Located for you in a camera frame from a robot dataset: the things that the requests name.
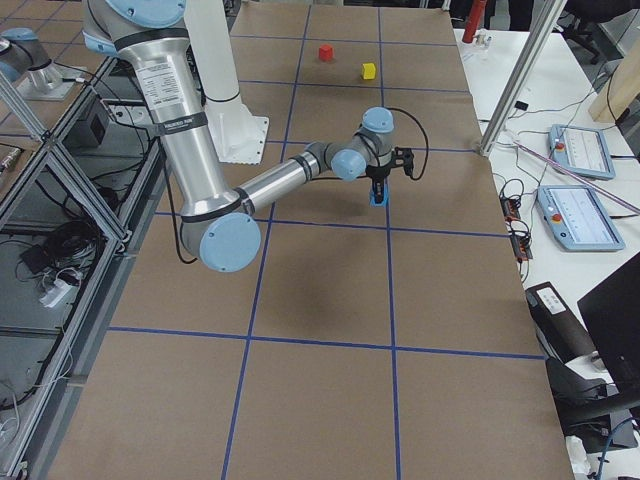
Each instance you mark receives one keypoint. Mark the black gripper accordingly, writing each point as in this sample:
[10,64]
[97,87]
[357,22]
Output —
[377,175]

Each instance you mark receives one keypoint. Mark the blue block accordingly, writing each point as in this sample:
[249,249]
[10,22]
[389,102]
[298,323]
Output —
[378,201]

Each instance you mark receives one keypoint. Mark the yellow block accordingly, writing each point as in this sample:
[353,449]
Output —
[368,71]

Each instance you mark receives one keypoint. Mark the red block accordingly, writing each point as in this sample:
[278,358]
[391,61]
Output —
[325,52]

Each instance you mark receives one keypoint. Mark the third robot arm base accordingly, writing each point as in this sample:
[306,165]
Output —
[22,54]

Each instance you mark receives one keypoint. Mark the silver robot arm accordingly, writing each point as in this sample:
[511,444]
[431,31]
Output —
[181,54]

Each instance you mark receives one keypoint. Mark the orange black electronics board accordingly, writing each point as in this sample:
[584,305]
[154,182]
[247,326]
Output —
[519,232]

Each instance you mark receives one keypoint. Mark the near teach pendant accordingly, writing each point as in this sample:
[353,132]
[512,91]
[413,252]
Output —
[577,219]

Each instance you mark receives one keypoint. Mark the teach pendant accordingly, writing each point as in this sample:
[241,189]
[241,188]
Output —
[577,219]
[581,150]

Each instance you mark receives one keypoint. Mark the red cylinder bottle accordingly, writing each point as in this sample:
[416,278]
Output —
[475,15]

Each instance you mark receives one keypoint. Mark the far teach pendant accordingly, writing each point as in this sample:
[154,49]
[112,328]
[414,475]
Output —
[581,150]

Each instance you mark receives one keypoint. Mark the black label printer box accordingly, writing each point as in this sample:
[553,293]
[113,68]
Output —
[560,328]

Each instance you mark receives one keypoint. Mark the black monitor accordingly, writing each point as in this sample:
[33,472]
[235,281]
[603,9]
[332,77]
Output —
[611,314]

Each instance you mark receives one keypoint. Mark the white power strip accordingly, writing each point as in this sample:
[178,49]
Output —
[55,294]

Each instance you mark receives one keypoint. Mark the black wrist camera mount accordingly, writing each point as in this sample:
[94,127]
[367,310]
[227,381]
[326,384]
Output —
[403,157]

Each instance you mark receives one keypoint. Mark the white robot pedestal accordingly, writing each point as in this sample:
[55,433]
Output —
[239,136]

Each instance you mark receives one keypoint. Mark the aluminium frame post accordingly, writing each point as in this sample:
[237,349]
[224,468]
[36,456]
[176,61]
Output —
[532,49]

